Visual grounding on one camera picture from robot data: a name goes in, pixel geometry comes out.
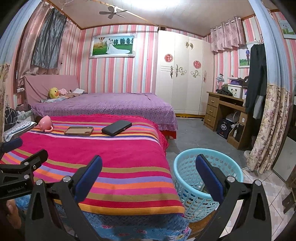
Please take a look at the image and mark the desk lamp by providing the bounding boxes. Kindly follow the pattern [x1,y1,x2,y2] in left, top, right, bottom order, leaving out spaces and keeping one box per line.
[216,73,225,90]

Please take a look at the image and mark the yellow duck plush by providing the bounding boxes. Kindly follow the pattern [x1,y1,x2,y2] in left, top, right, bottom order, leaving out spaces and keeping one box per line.
[48,87,60,99]

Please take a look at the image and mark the person's left hand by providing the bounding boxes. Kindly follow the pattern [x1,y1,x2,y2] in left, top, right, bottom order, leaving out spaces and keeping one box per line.
[1,199,22,230]

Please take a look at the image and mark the white wardrobe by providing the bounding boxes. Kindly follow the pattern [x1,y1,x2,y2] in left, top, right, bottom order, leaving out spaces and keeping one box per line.
[156,31,214,116]

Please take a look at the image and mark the brown phone case tray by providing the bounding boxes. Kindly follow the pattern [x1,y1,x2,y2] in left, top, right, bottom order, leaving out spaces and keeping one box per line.
[64,126,94,136]

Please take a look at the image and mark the pink headboard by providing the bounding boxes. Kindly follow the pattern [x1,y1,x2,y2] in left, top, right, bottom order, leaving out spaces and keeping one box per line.
[24,75,79,105]

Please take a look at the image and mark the light blue laundry basket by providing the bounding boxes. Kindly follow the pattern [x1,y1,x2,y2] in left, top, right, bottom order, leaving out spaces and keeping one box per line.
[173,148,243,222]

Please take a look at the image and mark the black hanging garment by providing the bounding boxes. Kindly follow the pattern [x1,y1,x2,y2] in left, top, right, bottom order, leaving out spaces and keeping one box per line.
[245,44,267,119]

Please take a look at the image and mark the wooden desk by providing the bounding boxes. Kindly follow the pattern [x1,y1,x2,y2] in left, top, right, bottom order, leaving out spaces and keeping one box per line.
[204,91,252,150]

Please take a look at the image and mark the pink floral window curtain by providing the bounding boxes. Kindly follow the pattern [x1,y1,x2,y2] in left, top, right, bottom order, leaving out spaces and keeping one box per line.
[210,17,245,53]

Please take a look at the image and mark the pink pig mug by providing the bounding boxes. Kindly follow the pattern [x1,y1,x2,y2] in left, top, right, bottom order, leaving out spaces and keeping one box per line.
[38,115,54,133]

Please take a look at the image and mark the black box under desk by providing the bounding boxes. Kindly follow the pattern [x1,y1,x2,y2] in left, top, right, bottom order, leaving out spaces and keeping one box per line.
[217,119,234,139]

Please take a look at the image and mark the black wallet case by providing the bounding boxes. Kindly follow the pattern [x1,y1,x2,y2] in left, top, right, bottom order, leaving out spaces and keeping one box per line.
[101,120,132,136]

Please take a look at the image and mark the ceiling fan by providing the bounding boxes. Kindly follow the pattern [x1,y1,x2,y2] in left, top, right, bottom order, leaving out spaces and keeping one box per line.
[99,6,127,19]

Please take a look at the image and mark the black patterned bag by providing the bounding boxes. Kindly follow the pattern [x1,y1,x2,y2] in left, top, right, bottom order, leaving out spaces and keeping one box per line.
[4,106,18,131]

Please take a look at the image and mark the small wedding portrait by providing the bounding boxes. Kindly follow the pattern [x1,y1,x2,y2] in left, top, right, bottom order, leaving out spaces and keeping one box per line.
[238,47,250,68]

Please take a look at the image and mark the striped magenta blanket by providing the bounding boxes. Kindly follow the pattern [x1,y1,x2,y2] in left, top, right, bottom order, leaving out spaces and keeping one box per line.
[1,114,185,215]

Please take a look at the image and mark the floral beige curtain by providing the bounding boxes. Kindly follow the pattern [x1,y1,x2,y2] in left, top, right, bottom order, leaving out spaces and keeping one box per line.
[247,84,290,174]

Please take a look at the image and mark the grey hanging curtain cloth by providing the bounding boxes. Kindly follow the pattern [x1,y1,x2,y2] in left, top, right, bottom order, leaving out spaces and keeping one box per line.
[31,8,67,69]

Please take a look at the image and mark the purple dotted bedspread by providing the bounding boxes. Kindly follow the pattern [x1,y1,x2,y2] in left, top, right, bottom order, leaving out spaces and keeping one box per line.
[31,93,178,132]

